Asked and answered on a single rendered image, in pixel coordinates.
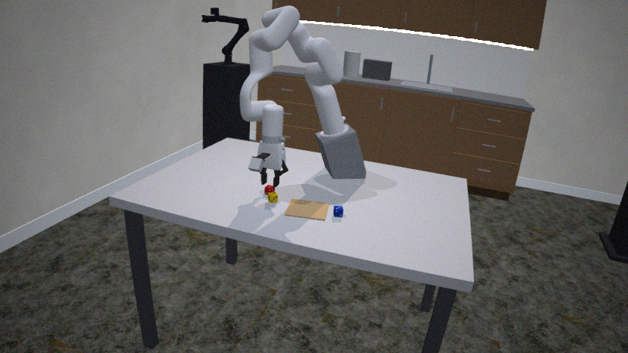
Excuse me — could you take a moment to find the tan flat mat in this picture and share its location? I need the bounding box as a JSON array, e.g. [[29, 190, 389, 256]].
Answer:
[[285, 198, 329, 220]]

